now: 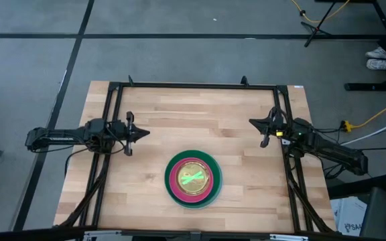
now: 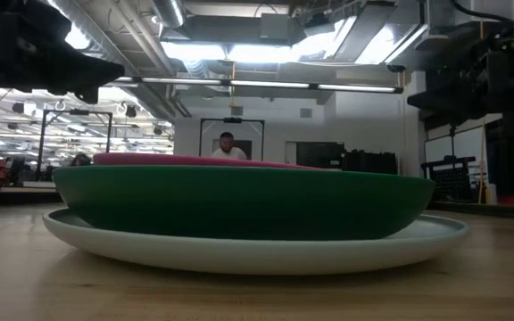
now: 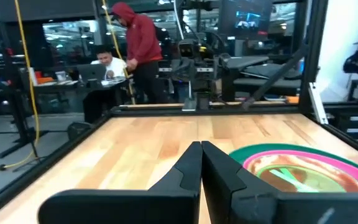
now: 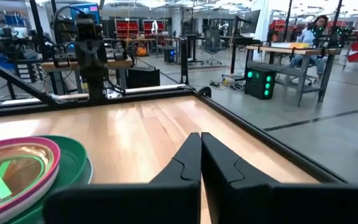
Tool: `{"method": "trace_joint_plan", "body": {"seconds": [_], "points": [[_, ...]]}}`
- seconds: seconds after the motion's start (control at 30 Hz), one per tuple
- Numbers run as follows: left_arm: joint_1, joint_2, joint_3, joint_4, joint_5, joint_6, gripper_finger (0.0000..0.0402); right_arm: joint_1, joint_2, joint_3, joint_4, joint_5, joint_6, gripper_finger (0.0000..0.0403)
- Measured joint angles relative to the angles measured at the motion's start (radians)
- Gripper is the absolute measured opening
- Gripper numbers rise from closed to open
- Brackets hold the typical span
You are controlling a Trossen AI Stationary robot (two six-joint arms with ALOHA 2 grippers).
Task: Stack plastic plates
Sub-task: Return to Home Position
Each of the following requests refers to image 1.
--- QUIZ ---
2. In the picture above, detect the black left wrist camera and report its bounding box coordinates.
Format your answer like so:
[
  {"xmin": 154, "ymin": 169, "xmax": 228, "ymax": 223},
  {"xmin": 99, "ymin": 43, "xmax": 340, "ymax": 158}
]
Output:
[{"xmin": 111, "ymin": 120, "xmax": 127, "ymax": 135}]

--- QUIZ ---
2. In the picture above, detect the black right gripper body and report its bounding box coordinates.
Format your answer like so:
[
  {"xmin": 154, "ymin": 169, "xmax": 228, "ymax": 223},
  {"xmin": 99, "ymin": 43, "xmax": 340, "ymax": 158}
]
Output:
[{"xmin": 260, "ymin": 106, "xmax": 290, "ymax": 148}]

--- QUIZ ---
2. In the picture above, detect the white cable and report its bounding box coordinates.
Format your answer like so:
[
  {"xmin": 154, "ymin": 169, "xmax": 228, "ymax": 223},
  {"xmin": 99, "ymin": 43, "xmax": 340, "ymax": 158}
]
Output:
[{"xmin": 340, "ymin": 113, "xmax": 386, "ymax": 147}]

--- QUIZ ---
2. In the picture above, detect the black desk foot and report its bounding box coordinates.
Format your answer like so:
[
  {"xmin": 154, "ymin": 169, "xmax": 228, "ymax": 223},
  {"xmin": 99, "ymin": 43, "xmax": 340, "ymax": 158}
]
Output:
[
  {"xmin": 326, "ymin": 173, "xmax": 386, "ymax": 200},
  {"xmin": 344, "ymin": 75, "xmax": 386, "ymax": 92}
]

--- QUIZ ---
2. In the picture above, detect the black computer case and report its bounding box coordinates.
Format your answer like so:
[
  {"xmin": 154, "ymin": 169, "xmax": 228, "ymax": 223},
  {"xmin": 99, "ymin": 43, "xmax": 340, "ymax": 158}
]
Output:
[{"xmin": 360, "ymin": 187, "xmax": 386, "ymax": 240}]

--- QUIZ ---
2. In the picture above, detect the white printed box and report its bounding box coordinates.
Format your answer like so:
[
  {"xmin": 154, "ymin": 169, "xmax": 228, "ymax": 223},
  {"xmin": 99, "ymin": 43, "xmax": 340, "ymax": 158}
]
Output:
[{"xmin": 330, "ymin": 196, "xmax": 368, "ymax": 237}]

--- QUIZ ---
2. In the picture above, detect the translucent green plastic plate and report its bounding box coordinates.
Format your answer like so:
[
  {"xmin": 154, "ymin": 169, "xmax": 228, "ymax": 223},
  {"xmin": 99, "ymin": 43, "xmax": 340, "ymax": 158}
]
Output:
[{"xmin": 176, "ymin": 161, "xmax": 211, "ymax": 197}]

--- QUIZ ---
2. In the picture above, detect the pink opaque plastic plate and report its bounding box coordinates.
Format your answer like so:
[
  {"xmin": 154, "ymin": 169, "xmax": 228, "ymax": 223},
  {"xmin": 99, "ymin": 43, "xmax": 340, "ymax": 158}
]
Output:
[{"xmin": 169, "ymin": 157, "xmax": 215, "ymax": 204}]

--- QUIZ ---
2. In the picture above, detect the person's shoe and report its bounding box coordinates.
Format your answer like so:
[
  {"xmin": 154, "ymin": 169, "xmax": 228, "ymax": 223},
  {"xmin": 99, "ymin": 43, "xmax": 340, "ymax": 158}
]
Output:
[
  {"xmin": 365, "ymin": 46, "xmax": 386, "ymax": 60},
  {"xmin": 366, "ymin": 58, "xmax": 386, "ymax": 71}
]

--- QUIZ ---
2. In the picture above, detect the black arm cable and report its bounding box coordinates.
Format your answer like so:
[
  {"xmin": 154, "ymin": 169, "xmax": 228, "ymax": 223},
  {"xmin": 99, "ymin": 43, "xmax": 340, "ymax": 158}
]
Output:
[{"xmin": 64, "ymin": 147, "xmax": 127, "ymax": 178}]

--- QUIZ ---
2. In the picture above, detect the yellow cable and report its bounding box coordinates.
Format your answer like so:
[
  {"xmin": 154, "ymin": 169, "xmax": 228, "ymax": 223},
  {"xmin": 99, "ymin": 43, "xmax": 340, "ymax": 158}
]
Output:
[
  {"xmin": 350, "ymin": 95, "xmax": 386, "ymax": 130},
  {"xmin": 289, "ymin": 0, "xmax": 351, "ymax": 24}
]

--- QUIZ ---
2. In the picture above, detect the black aluminium table frame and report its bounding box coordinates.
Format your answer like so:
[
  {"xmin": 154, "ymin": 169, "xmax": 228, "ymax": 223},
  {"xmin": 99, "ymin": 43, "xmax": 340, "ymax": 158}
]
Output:
[{"xmin": 54, "ymin": 75, "xmax": 338, "ymax": 235}]

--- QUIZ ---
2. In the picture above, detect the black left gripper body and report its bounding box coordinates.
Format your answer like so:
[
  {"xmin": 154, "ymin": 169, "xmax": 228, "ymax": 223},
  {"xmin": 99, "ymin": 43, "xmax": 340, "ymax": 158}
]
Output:
[{"xmin": 112, "ymin": 111, "xmax": 136, "ymax": 157}]

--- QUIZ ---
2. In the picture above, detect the large dark green plastic plate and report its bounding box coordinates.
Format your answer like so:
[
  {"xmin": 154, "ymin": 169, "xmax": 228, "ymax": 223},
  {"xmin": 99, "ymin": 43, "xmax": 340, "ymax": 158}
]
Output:
[{"xmin": 164, "ymin": 149, "xmax": 223, "ymax": 208}]

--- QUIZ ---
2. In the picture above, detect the black tripod stand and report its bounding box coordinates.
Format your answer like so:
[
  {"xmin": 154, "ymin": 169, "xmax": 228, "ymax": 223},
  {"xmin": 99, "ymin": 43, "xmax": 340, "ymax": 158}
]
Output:
[{"xmin": 300, "ymin": 0, "xmax": 338, "ymax": 48}]

